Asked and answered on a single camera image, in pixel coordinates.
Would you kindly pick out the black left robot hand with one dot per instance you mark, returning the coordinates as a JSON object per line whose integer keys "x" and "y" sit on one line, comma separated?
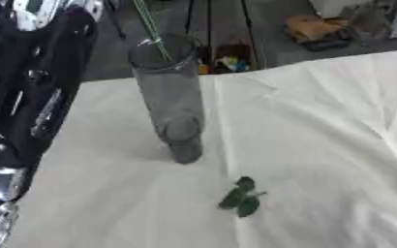
{"x": 49, "y": 64}

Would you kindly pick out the grey transparent tall vase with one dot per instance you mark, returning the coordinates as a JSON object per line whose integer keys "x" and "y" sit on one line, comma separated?
{"x": 171, "y": 103}

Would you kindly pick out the green flower stem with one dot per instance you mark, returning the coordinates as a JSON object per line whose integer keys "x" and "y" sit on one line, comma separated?
{"x": 153, "y": 29}

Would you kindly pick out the black tripod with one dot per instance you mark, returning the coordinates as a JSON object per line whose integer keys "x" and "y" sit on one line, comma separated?
{"x": 209, "y": 22}

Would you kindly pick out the box of colourful items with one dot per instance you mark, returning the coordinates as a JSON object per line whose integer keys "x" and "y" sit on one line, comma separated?
{"x": 230, "y": 59}

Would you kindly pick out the green leaf sprig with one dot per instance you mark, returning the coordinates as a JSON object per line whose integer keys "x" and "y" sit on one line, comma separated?
{"x": 240, "y": 197}

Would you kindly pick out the orange and black bag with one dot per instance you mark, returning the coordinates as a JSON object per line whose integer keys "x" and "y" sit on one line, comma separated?
{"x": 316, "y": 30}

